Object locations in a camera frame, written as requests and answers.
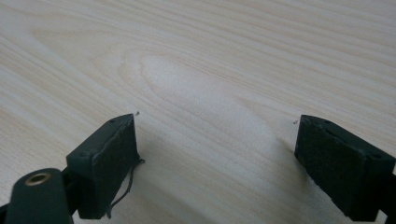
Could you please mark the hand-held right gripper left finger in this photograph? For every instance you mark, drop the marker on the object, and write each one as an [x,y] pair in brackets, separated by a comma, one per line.
[106,165]

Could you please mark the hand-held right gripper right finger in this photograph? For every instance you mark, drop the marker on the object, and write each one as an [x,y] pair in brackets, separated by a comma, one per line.
[339,171]

